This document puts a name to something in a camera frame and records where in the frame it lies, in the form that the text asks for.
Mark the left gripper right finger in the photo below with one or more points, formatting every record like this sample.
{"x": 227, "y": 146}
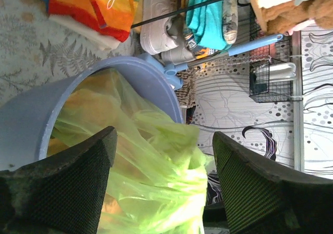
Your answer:
{"x": 263, "y": 196}

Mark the blue trash bin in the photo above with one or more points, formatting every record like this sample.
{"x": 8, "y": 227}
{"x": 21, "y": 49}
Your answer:
{"x": 28, "y": 119}

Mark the rainbow striped cloth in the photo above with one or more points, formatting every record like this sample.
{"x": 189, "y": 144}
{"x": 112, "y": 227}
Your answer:
{"x": 107, "y": 17}

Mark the teal folded cloth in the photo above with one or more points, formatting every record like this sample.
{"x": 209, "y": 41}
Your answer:
{"x": 206, "y": 24}

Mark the brown teddy bear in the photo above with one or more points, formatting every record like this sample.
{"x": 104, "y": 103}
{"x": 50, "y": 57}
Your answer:
{"x": 283, "y": 17}

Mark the white sneaker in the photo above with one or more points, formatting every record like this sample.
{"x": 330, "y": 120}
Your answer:
{"x": 154, "y": 36}

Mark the woven straw mat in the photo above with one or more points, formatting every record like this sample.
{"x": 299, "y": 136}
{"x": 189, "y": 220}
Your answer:
{"x": 186, "y": 94}

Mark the black wire basket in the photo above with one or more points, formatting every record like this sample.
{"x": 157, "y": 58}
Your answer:
{"x": 261, "y": 90}

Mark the green trash bag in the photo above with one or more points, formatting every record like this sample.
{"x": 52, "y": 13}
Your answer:
{"x": 158, "y": 182}

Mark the blue handled broom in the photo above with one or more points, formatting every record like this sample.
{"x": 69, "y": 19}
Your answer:
{"x": 221, "y": 54}

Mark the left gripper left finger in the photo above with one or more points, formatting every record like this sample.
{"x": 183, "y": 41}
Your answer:
{"x": 62, "y": 193}

